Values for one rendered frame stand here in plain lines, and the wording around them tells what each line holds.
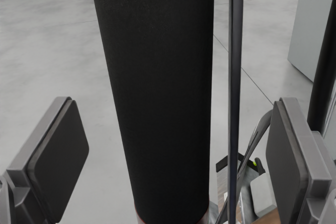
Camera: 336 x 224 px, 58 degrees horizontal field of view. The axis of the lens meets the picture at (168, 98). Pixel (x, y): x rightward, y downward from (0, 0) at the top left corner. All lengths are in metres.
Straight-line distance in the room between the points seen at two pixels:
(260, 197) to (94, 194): 1.66
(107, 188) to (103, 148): 0.42
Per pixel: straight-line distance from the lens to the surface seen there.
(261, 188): 0.75
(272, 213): 0.24
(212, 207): 0.80
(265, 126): 0.50
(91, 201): 2.24
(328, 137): 1.89
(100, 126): 2.79
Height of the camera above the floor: 1.73
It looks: 35 degrees down
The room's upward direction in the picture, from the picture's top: 4 degrees counter-clockwise
